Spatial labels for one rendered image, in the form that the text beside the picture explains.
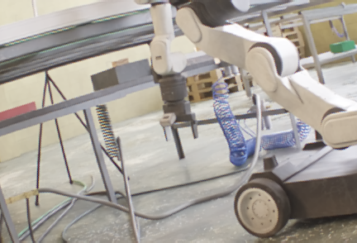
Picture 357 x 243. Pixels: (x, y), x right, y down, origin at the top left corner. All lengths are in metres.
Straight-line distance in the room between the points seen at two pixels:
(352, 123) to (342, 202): 0.25
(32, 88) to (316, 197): 7.76
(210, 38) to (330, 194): 0.72
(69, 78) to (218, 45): 7.57
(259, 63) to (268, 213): 0.49
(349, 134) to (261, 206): 0.37
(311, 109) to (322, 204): 0.34
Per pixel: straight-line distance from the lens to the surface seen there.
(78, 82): 9.67
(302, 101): 1.98
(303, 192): 1.85
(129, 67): 3.34
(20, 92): 9.21
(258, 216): 1.93
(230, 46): 2.10
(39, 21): 2.19
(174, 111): 2.05
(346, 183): 1.76
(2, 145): 8.59
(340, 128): 1.86
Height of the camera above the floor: 0.59
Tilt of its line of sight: 5 degrees down
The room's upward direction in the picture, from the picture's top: 15 degrees counter-clockwise
